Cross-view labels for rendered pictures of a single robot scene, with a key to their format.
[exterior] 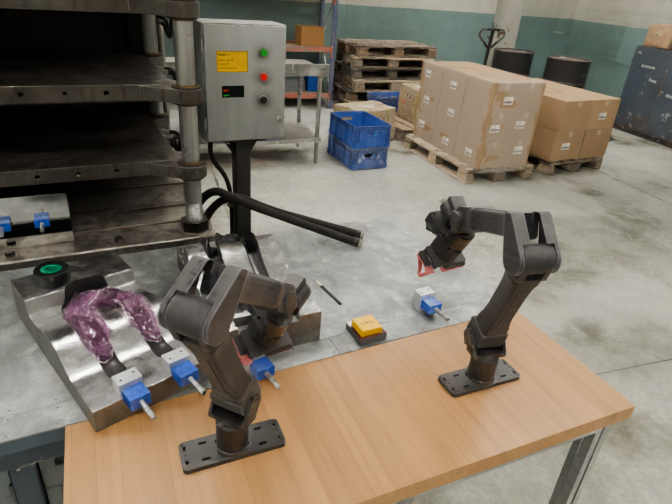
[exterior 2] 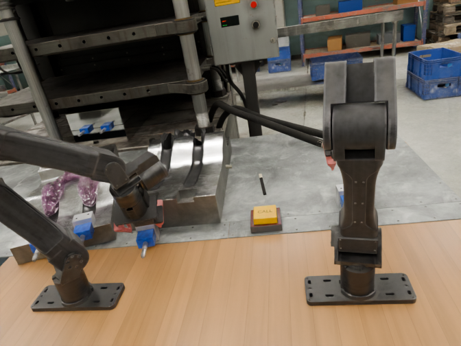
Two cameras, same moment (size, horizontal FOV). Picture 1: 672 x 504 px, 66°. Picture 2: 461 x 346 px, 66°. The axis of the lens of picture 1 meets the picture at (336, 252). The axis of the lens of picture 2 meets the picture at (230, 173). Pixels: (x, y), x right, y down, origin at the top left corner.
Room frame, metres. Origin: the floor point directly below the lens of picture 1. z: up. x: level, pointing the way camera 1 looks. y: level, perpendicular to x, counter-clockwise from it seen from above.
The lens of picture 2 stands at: (0.44, -0.51, 1.35)
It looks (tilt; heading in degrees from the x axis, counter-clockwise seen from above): 26 degrees down; 36
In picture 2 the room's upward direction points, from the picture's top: 10 degrees counter-clockwise
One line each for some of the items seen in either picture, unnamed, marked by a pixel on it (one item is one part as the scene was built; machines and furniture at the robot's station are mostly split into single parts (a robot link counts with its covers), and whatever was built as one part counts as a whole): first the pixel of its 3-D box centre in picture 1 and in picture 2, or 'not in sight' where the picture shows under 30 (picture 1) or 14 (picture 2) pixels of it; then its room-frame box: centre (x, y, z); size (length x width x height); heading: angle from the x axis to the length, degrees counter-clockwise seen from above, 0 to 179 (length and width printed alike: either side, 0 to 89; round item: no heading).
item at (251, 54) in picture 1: (241, 215); (254, 125); (1.95, 0.40, 0.74); 0.31 x 0.22 x 1.47; 118
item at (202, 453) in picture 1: (232, 432); (73, 285); (0.72, 0.17, 0.84); 0.20 x 0.07 x 0.08; 116
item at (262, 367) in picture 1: (264, 370); (145, 240); (0.91, 0.14, 0.83); 0.13 x 0.05 x 0.05; 38
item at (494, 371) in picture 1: (482, 366); (357, 275); (0.98, -0.37, 0.84); 0.20 x 0.07 x 0.08; 116
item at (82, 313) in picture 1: (107, 311); (73, 181); (1.00, 0.52, 0.90); 0.26 x 0.18 x 0.08; 46
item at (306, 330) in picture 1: (241, 279); (185, 166); (1.24, 0.26, 0.87); 0.50 x 0.26 x 0.14; 28
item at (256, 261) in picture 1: (239, 266); (178, 155); (1.22, 0.26, 0.92); 0.35 x 0.16 x 0.09; 28
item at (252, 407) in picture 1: (233, 403); (66, 259); (0.73, 0.17, 0.90); 0.09 x 0.06 x 0.06; 68
